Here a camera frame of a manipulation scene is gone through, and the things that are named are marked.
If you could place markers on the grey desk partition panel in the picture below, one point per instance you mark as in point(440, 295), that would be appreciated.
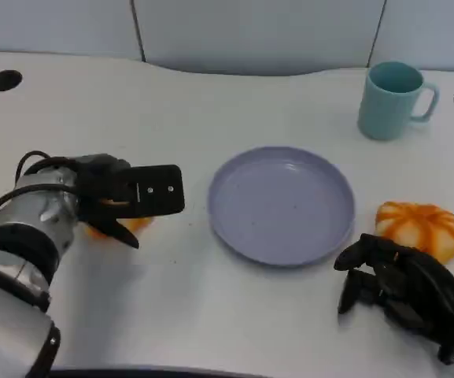
point(431, 27)
point(258, 31)
point(53, 23)

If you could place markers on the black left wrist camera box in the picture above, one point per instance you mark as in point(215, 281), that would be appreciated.
point(157, 191)

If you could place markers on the pale green mug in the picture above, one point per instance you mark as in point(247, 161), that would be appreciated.
point(384, 106)

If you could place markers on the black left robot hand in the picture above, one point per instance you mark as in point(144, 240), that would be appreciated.
point(100, 185)

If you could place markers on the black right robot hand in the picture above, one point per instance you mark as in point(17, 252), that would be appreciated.
point(403, 287)

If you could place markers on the lilac plate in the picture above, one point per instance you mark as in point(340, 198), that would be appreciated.
point(281, 206)

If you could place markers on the orange and white bread roll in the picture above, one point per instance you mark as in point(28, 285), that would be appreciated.
point(140, 225)
point(419, 230)

